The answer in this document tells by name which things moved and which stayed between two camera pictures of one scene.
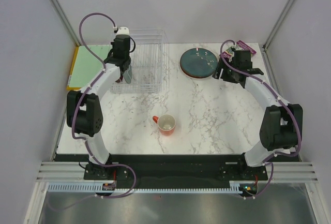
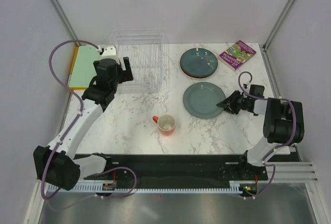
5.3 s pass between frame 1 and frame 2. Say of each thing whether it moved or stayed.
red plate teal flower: stayed
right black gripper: moved
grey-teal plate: moved
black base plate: stayed
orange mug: stayed
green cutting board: stayed
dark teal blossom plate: stayed
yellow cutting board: stayed
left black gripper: moved
